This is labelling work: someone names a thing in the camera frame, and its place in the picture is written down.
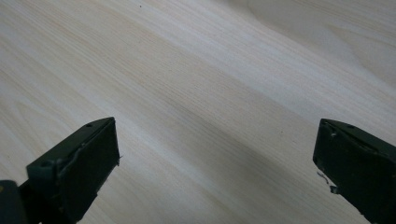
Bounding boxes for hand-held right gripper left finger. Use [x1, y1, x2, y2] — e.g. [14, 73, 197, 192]
[19, 117, 121, 224]

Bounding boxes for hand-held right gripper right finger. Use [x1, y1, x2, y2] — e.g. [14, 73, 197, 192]
[312, 118, 396, 224]

